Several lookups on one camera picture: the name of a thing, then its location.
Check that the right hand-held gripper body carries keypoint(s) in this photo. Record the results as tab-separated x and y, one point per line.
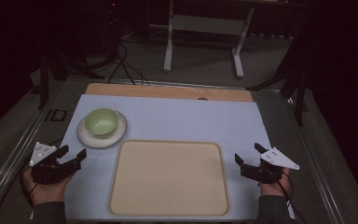
268	168

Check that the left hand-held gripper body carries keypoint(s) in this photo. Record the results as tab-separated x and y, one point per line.
43	169

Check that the white plate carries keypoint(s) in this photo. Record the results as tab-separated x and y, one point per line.
87	137

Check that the green bowl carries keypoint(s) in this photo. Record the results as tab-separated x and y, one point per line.
101	121

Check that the beige tray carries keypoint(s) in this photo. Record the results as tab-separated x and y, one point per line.
169	179

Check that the person's right hand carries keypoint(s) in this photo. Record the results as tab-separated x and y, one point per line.
275	186

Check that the person's left hand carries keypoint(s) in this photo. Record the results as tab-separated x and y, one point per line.
45	191

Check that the light blue table mat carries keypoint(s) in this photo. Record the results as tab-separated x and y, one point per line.
180	118

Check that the black tripod stand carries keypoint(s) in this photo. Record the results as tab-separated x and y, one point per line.
52	68
292	81

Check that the wooden board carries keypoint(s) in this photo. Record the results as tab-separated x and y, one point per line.
167	91

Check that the white metal stand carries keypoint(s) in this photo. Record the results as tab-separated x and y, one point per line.
208	25

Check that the black floor bracket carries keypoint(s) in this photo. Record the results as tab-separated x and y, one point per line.
56	115

